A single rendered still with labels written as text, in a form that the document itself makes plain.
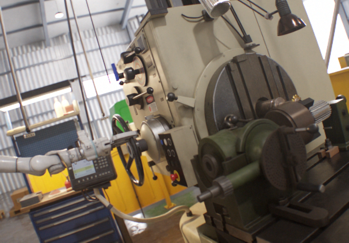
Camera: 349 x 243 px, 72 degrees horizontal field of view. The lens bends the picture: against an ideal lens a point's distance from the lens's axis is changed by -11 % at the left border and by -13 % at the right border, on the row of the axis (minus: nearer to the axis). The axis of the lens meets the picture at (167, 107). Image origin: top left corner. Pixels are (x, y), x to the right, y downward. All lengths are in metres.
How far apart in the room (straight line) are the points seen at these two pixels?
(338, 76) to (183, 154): 2.61
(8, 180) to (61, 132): 11.72
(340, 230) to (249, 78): 0.81
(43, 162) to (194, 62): 0.80
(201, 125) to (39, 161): 0.71
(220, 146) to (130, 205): 3.35
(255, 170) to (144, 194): 3.43
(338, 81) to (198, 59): 2.39
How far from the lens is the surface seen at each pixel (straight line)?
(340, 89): 3.47
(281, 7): 1.37
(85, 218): 2.86
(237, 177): 0.75
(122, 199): 4.05
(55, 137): 3.25
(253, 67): 1.34
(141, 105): 1.60
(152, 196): 4.17
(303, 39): 1.89
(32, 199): 2.86
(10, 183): 14.80
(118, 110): 5.33
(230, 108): 1.23
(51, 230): 2.91
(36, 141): 3.27
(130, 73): 1.45
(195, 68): 1.29
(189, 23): 1.37
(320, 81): 1.92
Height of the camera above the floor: 1.42
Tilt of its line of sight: level
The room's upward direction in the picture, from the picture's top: 18 degrees counter-clockwise
